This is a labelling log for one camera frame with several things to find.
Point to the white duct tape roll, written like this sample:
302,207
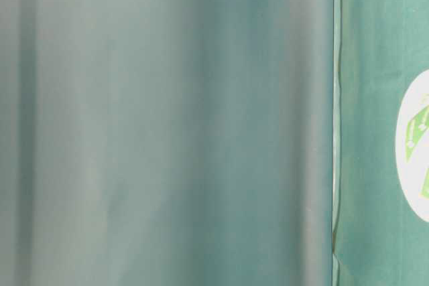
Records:
411,145

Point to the green table cloth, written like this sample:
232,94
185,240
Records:
208,142

